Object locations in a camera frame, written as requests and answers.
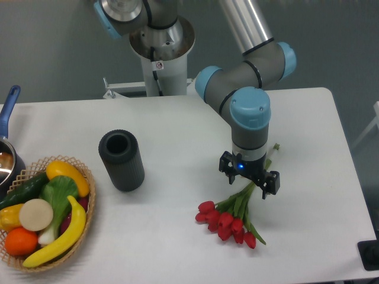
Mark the red tulip bouquet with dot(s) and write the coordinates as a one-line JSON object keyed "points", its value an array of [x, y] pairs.
{"points": [[230, 218]]}

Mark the beige round slice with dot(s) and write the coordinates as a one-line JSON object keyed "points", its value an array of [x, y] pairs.
{"points": [[36, 215]]}

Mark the woven wicker basket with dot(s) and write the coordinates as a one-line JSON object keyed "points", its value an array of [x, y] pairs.
{"points": [[31, 170]]}

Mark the white frame at right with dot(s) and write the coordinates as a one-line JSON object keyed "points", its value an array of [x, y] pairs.
{"points": [[367, 133]]}

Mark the orange fruit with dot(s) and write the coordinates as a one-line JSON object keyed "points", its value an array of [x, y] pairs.
{"points": [[21, 242]]}

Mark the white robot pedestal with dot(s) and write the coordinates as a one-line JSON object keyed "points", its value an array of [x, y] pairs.
{"points": [[163, 55]]}

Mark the yellow squash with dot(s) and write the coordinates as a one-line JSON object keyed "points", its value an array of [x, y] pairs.
{"points": [[60, 168]]}

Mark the dark grey ribbed vase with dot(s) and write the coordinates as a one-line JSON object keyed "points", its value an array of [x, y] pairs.
{"points": [[120, 154]]}

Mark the green bok choy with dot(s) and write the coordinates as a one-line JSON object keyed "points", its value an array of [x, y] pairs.
{"points": [[56, 193]]}

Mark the black device at edge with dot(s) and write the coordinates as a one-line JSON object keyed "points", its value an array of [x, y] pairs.
{"points": [[368, 251]]}

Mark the blue handled saucepan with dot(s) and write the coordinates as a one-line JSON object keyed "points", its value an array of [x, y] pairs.
{"points": [[11, 163]]}

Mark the green cucumber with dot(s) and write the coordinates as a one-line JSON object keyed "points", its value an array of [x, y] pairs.
{"points": [[26, 191]]}

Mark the yellow bell pepper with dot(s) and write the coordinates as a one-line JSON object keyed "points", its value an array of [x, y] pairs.
{"points": [[10, 217]]}

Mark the red vegetable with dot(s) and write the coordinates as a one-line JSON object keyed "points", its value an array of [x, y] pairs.
{"points": [[66, 222]]}

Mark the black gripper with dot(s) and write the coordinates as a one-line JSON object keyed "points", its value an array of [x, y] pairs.
{"points": [[232, 165]]}

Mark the yellow banana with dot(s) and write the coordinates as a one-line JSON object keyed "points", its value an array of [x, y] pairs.
{"points": [[62, 243]]}

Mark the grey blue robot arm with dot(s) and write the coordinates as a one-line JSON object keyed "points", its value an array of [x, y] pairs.
{"points": [[237, 95]]}

